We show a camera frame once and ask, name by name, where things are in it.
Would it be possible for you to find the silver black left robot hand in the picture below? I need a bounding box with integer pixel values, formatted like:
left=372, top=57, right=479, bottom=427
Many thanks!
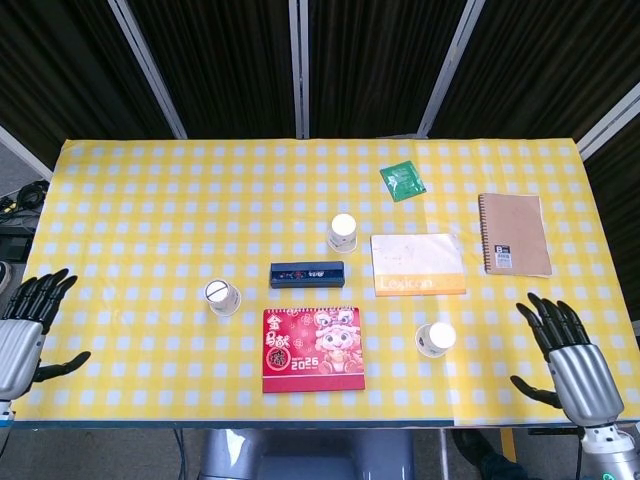
left=0, top=268, right=92, bottom=402

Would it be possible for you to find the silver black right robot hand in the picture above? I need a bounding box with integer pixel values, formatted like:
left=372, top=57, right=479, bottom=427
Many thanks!
left=509, top=292, right=626, bottom=428

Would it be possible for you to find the white paper cup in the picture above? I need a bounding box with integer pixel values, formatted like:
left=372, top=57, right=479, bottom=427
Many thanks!
left=202, top=278, right=242, bottom=318
left=415, top=321, right=458, bottom=359
left=327, top=213, right=360, bottom=253

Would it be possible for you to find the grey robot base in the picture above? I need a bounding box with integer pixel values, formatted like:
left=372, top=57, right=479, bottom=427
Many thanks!
left=199, top=428, right=416, bottom=480

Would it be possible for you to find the yellow checkered tablecloth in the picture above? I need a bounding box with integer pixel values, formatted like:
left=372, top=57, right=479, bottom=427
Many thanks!
left=0, top=138, right=640, bottom=429

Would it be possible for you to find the black flat device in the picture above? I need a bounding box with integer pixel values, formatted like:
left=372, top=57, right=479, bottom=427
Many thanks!
left=0, top=234, right=32, bottom=262

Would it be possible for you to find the brown spiral notebook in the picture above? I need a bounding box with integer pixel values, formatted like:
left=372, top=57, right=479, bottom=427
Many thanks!
left=477, top=192, right=554, bottom=278

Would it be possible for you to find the black fabric screen panel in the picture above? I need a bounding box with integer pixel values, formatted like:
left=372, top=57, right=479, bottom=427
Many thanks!
left=127, top=0, right=301, bottom=141
left=307, top=0, right=474, bottom=139
left=584, top=124, right=640, bottom=321
left=0, top=0, right=174, bottom=169
left=429, top=0, right=640, bottom=146

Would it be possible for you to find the Lexicon orange white notepad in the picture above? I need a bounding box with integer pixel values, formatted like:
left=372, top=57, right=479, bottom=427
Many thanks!
left=370, top=232, right=467, bottom=298

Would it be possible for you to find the green foil packet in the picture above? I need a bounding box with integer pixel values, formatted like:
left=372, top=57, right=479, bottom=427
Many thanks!
left=378, top=160, right=428, bottom=203

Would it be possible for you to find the red 2026 desk calendar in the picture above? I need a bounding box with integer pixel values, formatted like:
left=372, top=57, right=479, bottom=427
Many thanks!
left=262, top=306, right=366, bottom=394

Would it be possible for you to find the dark blue rectangular box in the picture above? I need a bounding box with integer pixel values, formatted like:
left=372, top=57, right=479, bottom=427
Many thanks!
left=269, top=260, right=346, bottom=291

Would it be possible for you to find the black cable bundle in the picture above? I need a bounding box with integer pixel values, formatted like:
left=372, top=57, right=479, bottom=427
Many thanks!
left=0, top=179, right=51, bottom=217

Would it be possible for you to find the black hanging cable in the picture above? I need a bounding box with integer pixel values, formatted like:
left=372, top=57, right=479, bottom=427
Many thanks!
left=172, top=428, right=188, bottom=480

